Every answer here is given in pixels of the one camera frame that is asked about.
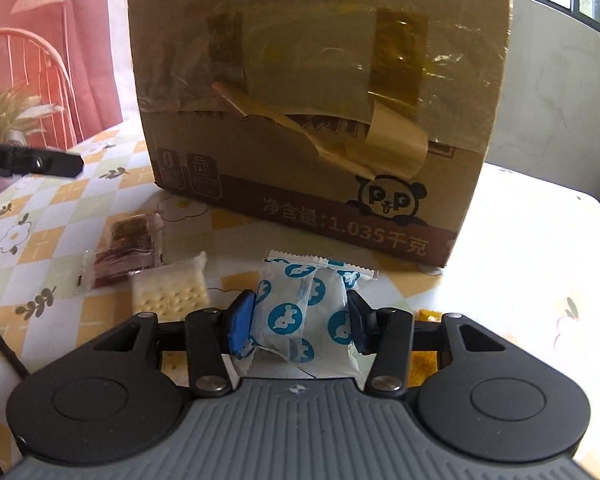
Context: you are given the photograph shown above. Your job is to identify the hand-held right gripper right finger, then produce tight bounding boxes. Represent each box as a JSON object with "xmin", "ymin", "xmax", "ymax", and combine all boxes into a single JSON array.
[{"xmin": 346, "ymin": 290, "xmax": 518, "ymax": 395}]

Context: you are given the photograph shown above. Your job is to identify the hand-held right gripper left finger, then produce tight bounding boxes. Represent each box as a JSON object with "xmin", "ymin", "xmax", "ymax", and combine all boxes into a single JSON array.
[{"xmin": 92, "ymin": 291, "xmax": 257, "ymax": 397}]

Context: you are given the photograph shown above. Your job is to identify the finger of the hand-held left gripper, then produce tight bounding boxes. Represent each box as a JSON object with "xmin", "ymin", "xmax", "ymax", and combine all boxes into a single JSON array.
[{"xmin": 0, "ymin": 142, "xmax": 84, "ymax": 179}]

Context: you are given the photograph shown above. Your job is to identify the white blue-print snack packet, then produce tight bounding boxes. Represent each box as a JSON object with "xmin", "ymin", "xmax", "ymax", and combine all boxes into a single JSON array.
[{"xmin": 237, "ymin": 249, "xmax": 380, "ymax": 381}]

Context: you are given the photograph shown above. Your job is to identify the yellow snack bag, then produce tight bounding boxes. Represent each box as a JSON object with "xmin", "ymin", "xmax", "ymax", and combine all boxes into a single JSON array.
[{"xmin": 411, "ymin": 309, "xmax": 443, "ymax": 387}]

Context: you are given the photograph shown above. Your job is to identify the taped cardboard box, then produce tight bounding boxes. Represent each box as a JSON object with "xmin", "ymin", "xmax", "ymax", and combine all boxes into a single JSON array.
[{"xmin": 126, "ymin": 0, "xmax": 514, "ymax": 269}]

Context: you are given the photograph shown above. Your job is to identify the pale cracker packet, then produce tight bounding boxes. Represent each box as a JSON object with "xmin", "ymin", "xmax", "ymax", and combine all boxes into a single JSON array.
[{"xmin": 129, "ymin": 251, "xmax": 210, "ymax": 323}]

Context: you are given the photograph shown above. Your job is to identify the brown snack packet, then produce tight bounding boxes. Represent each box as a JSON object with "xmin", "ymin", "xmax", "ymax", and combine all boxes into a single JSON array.
[{"xmin": 75, "ymin": 212, "xmax": 166, "ymax": 295}]

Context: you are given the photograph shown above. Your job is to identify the orange wire chair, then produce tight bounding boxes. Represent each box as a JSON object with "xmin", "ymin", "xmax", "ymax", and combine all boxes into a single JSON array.
[{"xmin": 0, "ymin": 0, "xmax": 176, "ymax": 201}]

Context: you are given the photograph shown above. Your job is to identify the black cable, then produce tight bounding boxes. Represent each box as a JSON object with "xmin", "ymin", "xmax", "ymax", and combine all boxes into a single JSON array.
[{"xmin": 0, "ymin": 310, "xmax": 31, "ymax": 381}]

